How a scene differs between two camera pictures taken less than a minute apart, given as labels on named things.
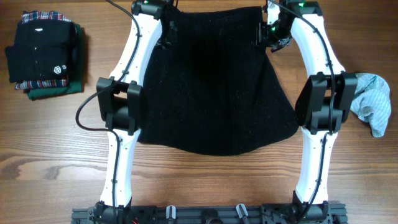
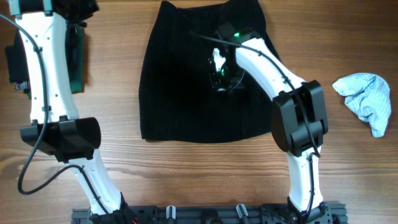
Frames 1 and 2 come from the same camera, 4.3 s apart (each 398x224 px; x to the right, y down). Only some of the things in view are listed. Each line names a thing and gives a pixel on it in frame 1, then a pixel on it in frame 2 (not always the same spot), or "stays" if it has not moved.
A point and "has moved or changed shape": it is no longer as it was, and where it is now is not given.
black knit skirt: [211, 89] has moved or changed shape
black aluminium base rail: [259, 214] stays
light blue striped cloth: [372, 102] stays
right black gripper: [262, 38] to [217, 85]
